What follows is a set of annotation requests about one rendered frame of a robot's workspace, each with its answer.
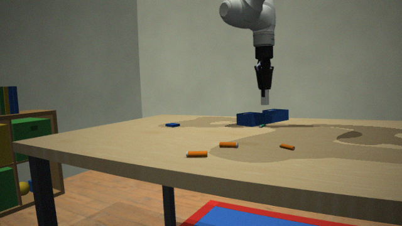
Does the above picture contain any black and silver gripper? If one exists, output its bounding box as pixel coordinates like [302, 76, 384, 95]
[254, 46, 274, 105]

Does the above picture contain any blue three-compartment bin rack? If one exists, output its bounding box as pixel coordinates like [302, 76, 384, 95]
[236, 109, 289, 127]

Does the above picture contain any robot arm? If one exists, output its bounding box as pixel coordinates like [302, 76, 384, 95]
[219, 0, 276, 47]

